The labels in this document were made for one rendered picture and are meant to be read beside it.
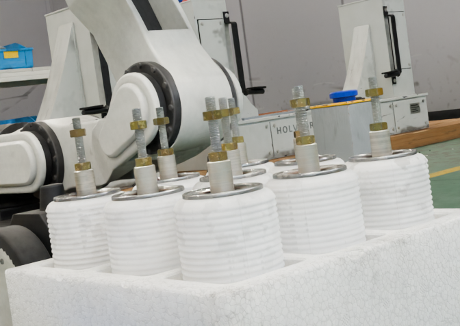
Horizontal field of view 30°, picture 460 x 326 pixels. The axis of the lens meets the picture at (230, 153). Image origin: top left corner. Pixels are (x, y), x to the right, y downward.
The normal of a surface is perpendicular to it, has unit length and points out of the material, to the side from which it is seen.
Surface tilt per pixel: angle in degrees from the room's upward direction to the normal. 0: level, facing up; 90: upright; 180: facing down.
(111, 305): 90
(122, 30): 90
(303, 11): 90
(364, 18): 90
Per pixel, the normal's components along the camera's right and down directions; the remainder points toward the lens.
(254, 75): -0.73, 0.14
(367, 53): 0.67, -0.05
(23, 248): 0.33, -0.76
